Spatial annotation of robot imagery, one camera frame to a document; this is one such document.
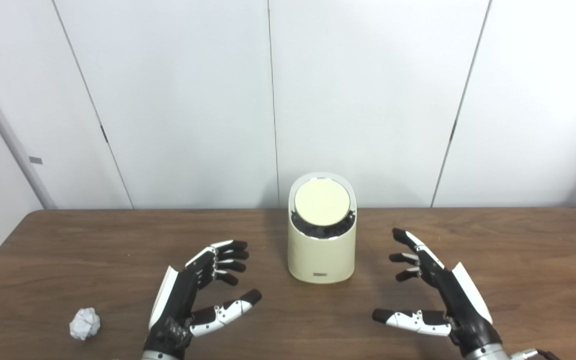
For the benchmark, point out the black bin liner bag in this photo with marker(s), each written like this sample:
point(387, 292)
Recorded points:
point(320, 231)

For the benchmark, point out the white paper ball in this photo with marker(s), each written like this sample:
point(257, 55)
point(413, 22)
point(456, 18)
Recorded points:
point(85, 324)

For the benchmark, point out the cream round bin lid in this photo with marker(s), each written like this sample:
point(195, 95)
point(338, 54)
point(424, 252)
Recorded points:
point(322, 201)

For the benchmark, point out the cream-colored round bin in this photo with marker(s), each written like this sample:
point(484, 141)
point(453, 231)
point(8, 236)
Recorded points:
point(322, 257)

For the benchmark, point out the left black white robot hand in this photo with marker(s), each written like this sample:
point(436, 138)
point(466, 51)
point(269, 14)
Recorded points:
point(180, 295)

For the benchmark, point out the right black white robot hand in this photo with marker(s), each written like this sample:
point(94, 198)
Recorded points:
point(460, 305)

